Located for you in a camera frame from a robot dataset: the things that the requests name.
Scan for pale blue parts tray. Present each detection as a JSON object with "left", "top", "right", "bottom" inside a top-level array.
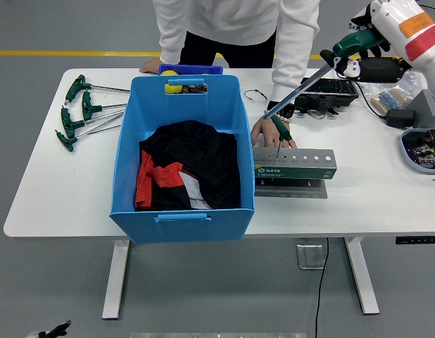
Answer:
[{"left": 400, "top": 128, "right": 435, "bottom": 174}]

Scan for person's right hand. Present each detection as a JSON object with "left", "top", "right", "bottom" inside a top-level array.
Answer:
[{"left": 139, "top": 58, "right": 165, "bottom": 75}]

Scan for small green T-handle wrench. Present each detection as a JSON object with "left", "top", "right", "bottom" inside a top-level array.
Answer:
[{"left": 270, "top": 114, "right": 294, "bottom": 162}]

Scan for grey box device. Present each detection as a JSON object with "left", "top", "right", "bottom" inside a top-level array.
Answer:
[{"left": 410, "top": 89, "right": 435, "bottom": 130}]

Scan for white table leg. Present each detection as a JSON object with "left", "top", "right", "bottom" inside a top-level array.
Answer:
[
  {"left": 343, "top": 237, "right": 380, "bottom": 315},
  {"left": 101, "top": 239, "right": 131, "bottom": 320}
]

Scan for large green T-handle wrench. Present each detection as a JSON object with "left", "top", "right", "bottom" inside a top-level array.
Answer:
[{"left": 263, "top": 27, "right": 391, "bottom": 120}]

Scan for person's left hand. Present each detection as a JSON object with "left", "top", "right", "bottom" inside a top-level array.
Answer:
[{"left": 251, "top": 115, "right": 298, "bottom": 149}]

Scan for robot left hand black fingers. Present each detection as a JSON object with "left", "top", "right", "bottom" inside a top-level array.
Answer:
[{"left": 27, "top": 319, "right": 72, "bottom": 338}]

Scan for black plastic tray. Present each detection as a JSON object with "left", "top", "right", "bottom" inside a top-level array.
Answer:
[{"left": 293, "top": 77, "right": 360, "bottom": 115}]

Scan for green T-handle hex wrench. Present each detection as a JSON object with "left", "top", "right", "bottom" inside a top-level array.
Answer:
[
  {"left": 54, "top": 123, "right": 123, "bottom": 153},
  {"left": 65, "top": 74, "right": 131, "bottom": 104},
  {"left": 60, "top": 107, "right": 126, "bottom": 139},
  {"left": 81, "top": 90, "right": 128, "bottom": 122}
]

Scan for person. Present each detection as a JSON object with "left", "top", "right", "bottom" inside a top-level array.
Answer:
[{"left": 139, "top": 0, "right": 321, "bottom": 149}]

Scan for metal floor socket plate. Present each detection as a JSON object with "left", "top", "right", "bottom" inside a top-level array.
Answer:
[{"left": 296, "top": 244, "right": 327, "bottom": 270}]

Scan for yellow ball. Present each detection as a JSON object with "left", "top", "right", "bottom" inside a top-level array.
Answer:
[{"left": 159, "top": 70, "right": 185, "bottom": 95}]

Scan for clear plastic parts bag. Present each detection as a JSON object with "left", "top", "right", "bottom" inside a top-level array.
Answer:
[{"left": 358, "top": 68, "right": 429, "bottom": 106}]

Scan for black red folded garment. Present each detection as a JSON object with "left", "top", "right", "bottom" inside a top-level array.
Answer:
[{"left": 134, "top": 120, "right": 242, "bottom": 211}]

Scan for dark blue plastic bin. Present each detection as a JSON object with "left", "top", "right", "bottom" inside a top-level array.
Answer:
[{"left": 157, "top": 63, "right": 225, "bottom": 77}]

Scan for black floor cable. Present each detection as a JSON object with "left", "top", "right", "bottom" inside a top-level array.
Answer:
[{"left": 314, "top": 237, "right": 330, "bottom": 338}]

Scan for black power adapter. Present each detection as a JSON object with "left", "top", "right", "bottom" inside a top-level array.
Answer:
[{"left": 385, "top": 108, "right": 417, "bottom": 129}]

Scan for robot right hand white shell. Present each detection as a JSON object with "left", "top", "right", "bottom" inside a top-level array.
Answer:
[{"left": 319, "top": 0, "right": 435, "bottom": 93}]

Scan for thin wire loop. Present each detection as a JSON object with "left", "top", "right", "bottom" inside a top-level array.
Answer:
[{"left": 243, "top": 89, "right": 269, "bottom": 105}]

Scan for black adapter cable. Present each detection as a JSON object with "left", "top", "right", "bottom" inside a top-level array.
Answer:
[{"left": 357, "top": 86, "right": 388, "bottom": 121}]

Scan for grey green tool holder rack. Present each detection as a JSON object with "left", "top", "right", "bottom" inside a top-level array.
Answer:
[{"left": 253, "top": 146, "right": 338, "bottom": 199}]

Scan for white bead bracelet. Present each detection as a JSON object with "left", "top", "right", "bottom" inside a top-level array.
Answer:
[{"left": 263, "top": 111, "right": 292, "bottom": 123}]

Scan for beige resistor strip pack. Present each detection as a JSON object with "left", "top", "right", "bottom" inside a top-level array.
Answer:
[{"left": 370, "top": 87, "right": 412, "bottom": 115}]

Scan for black wristwatch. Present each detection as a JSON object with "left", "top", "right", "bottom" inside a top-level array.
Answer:
[{"left": 267, "top": 101, "right": 295, "bottom": 119}]

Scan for black table control panel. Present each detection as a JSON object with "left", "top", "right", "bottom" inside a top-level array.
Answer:
[{"left": 395, "top": 235, "right": 435, "bottom": 244}]

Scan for light blue plastic storage box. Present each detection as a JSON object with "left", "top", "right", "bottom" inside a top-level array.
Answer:
[{"left": 108, "top": 74, "right": 256, "bottom": 246}]

